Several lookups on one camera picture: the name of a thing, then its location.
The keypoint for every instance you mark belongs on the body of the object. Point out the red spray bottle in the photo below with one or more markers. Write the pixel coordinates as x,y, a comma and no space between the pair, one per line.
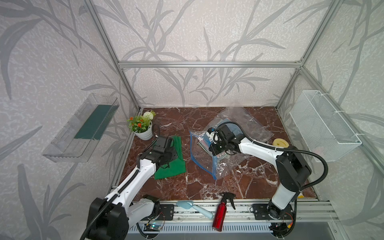
222,210

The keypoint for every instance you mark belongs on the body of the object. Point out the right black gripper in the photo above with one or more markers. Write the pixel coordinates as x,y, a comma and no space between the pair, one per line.
212,150

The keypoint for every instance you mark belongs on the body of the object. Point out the green tank top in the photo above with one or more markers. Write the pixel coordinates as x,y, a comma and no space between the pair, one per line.
175,167

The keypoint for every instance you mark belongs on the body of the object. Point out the potted plant white pot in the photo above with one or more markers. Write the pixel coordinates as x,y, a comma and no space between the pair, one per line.
141,125

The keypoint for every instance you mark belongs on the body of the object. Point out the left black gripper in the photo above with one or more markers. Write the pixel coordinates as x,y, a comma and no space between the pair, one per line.
174,155

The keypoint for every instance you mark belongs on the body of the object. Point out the white wire basket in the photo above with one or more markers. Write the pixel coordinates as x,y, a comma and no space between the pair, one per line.
322,127

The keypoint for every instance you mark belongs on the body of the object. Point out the blue garment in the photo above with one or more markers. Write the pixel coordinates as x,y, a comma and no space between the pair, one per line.
232,127

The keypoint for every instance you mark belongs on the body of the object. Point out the light blue brush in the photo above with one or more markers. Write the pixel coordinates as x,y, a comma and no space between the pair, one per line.
190,205

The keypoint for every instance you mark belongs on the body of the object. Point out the yellow smiley sponge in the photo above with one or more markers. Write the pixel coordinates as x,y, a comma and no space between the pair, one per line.
281,143

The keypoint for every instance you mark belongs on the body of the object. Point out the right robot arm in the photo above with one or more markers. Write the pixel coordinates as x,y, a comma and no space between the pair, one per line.
293,171

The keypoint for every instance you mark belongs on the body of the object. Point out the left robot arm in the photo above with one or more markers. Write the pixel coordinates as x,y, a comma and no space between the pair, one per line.
111,218

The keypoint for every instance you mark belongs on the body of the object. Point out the clear plastic wall shelf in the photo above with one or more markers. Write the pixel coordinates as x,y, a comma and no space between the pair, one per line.
78,139

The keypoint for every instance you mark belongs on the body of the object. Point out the clear vacuum bag blue zip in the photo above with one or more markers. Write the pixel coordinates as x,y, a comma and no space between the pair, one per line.
219,166

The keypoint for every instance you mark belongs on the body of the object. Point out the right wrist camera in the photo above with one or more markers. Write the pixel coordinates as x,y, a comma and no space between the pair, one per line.
212,135

